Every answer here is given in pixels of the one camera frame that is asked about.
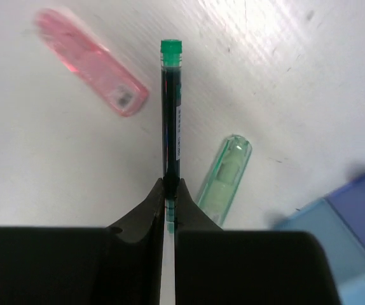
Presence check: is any green correction tape case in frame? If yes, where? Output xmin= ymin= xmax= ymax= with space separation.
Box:
xmin=196 ymin=135 xmax=252 ymax=227

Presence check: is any green capped black pen refill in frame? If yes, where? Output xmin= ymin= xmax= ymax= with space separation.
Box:
xmin=160 ymin=39 xmax=183 ymax=304

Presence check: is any light blue storage bin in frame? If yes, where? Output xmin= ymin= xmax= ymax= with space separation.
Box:
xmin=273 ymin=198 xmax=365 ymax=304

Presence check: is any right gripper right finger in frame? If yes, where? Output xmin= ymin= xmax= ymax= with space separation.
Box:
xmin=175 ymin=180 xmax=340 ymax=304

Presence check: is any pink correction tape case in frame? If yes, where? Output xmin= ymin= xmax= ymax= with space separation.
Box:
xmin=34 ymin=8 xmax=149 ymax=117

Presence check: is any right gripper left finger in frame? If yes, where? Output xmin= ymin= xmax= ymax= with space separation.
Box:
xmin=0 ymin=180 xmax=165 ymax=304

